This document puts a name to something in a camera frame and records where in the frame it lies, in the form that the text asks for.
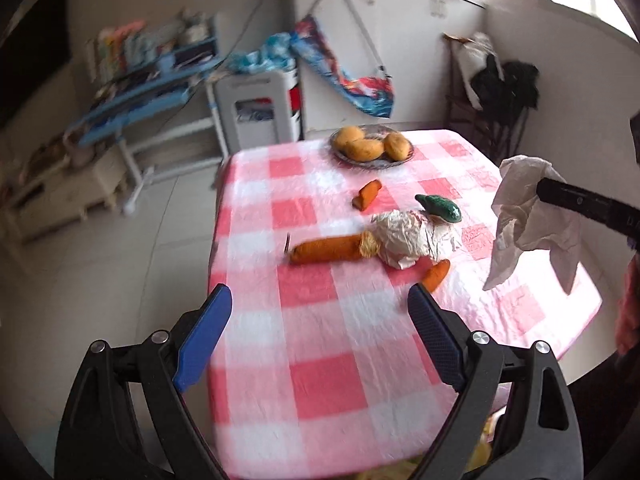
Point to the row of books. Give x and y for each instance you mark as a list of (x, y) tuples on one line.
[(115, 50)]

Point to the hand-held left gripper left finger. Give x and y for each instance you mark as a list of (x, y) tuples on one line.
[(202, 340)]

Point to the white storage box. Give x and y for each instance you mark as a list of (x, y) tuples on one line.
[(296, 105)]

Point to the red white checkered tablecloth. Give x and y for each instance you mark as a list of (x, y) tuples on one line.
[(310, 325)]

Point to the blue white desk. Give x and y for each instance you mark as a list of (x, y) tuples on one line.
[(135, 95)]

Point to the blue plastic bag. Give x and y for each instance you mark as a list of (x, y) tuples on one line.
[(260, 55)]

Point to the grey plate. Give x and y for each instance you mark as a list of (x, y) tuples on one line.
[(374, 133)]

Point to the white printed paper wrapper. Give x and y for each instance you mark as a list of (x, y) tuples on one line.
[(405, 237)]

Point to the colourful printed kite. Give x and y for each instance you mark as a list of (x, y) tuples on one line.
[(370, 95)]

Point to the white television stand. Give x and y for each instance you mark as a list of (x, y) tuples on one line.
[(60, 195)]

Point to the person's right forearm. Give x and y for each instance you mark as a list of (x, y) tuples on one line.
[(631, 310)]

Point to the white plastic stool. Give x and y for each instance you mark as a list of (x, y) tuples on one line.
[(260, 87)]

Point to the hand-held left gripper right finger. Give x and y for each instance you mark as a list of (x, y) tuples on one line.
[(435, 340)]

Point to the black television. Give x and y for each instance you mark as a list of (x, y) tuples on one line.
[(35, 50)]

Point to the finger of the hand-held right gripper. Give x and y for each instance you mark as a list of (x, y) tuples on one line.
[(580, 200)]

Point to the white cabinet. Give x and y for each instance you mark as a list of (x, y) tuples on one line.
[(415, 60)]

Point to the rack with black clothes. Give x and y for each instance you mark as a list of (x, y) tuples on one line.
[(515, 85)]

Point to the white tissue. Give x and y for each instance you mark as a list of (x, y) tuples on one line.
[(520, 215)]

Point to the white stuffed bag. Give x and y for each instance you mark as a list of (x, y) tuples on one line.
[(472, 60)]

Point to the small orange carrot piece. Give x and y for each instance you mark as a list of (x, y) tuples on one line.
[(436, 275)]

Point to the green toy vegetable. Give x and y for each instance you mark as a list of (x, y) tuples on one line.
[(442, 208)]

